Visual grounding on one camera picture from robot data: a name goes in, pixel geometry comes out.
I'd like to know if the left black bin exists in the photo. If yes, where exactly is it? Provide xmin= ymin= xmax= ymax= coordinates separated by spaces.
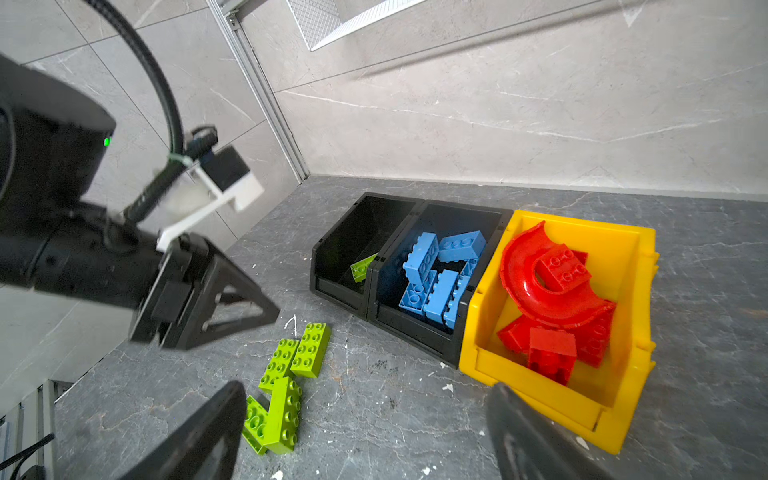
xmin=310 ymin=192 xmax=424 ymax=319

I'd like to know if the green lego brick horizontal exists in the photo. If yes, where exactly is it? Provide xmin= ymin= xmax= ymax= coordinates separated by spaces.
xmin=263 ymin=377 xmax=303 ymax=455

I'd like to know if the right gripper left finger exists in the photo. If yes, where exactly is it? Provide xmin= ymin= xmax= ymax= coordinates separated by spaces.
xmin=123 ymin=381 xmax=247 ymax=479

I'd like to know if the black bin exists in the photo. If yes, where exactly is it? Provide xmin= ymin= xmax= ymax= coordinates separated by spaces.
xmin=310 ymin=192 xmax=424 ymax=319
xmin=365 ymin=198 xmax=512 ymax=366

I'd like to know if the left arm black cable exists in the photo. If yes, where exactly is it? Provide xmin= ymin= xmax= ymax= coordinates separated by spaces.
xmin=83 ymin=0 xmax=220 ymax=226

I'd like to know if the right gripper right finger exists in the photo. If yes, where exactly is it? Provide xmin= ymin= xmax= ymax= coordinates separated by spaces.
xmin=485 ymin=383 xmax=611 ymax=479

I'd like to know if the red lego brick pile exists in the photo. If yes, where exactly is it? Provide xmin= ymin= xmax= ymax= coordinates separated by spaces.
xmin=500 ymin=221 xmax=616 ymax=330

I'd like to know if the yellow bin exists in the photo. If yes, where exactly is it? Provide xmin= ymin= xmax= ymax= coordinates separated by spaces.
xmin=459 ymin=211 xmax=659 ymax=454

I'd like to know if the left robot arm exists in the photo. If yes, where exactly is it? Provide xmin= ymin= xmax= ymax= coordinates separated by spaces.
xmin=1 ymin=58 xmax=280 ymax=350

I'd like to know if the blue lego brick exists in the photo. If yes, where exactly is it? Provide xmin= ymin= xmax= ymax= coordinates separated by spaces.
xmin=403 ymin=232 xmax=439 ymax=285
xmin=438 ymin=230 xmax=486 ymax=263
xmin=424 ymin=270 xmax=459 ymax=324
xmin=443 ymin=259 xmax=478 ymax=331
xmin=399 ymin=270 xmax=437 ymax=317

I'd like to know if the green lego brick side-lying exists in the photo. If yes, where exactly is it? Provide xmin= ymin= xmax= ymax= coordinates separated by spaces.
xmin=350 ymin=253 xmax=377 ymax=283

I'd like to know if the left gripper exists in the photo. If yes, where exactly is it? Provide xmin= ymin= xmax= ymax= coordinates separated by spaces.
xmin=129 ymin=233 xmax=280 ymax=350

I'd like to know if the green lego brick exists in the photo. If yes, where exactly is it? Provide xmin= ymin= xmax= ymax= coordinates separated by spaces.
xmin=242 ymin=394 xmax=269 ymax=456
xmin=291 ymin=323 xmax=331 ymax=378
xmin=259 ymin=339 xmax=299 ymax=393

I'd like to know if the white wire basket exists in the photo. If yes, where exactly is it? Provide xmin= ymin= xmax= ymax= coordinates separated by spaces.
xmin=284 ymin=0 xmax=427 ymax=52

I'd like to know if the blue lego brick top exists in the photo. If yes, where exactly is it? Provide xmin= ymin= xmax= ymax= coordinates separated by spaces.
xmin=438 ymin=230 xmax=486 ymax=263

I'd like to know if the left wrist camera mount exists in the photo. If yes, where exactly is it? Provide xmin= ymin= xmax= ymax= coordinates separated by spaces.
xmin=156 ymin=146 xmax=265 ymax=252

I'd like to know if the middle black bin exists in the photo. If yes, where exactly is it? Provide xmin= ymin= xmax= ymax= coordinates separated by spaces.
xmin=365 ymin=198 xmax=512 ymax=366

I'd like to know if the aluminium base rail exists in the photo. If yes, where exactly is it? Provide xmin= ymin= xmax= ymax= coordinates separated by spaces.
xmin=1 ymin=380 xmax=72 ymax=479

